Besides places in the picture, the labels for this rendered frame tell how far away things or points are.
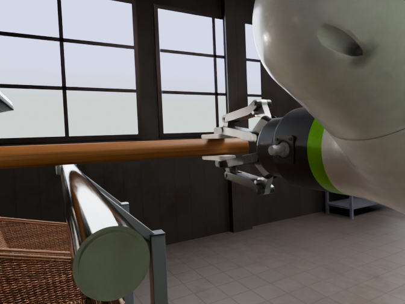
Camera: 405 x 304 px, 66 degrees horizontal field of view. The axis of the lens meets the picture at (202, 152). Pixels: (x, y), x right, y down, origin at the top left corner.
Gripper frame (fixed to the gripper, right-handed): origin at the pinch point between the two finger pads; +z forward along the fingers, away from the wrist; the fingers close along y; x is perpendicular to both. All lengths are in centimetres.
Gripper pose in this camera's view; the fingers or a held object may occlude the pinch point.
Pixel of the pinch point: (217, 146)
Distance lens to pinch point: 55.3
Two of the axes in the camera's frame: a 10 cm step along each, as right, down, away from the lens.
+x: 9.0, -0.5, 4.3
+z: -4.4, -0.2, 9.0
